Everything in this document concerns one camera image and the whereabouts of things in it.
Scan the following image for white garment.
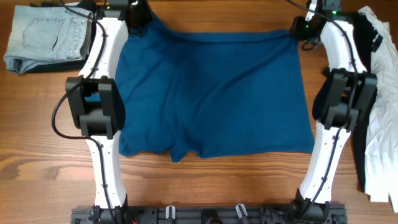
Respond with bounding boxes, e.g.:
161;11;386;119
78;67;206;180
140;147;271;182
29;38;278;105
358;6;397;212

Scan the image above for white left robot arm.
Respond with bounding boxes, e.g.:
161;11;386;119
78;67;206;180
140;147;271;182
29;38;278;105
65;0;154;223

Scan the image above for blue t-shirt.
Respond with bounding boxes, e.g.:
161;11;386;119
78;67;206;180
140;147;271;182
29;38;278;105
116;18;314;162

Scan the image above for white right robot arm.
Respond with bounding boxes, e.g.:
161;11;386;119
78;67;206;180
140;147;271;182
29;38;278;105
286;0;377;223

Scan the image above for folded black garment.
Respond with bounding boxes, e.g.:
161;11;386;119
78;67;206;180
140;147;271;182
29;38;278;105
26;0;97;73

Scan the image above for black t-shirt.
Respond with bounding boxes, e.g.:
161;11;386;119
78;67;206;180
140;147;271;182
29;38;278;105
312;14;377;190

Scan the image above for folded light blue jeans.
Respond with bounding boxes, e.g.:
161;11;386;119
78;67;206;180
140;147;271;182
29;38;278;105
4;6;93;74

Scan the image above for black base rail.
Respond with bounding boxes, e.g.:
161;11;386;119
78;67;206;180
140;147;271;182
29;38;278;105
70;202;348;224

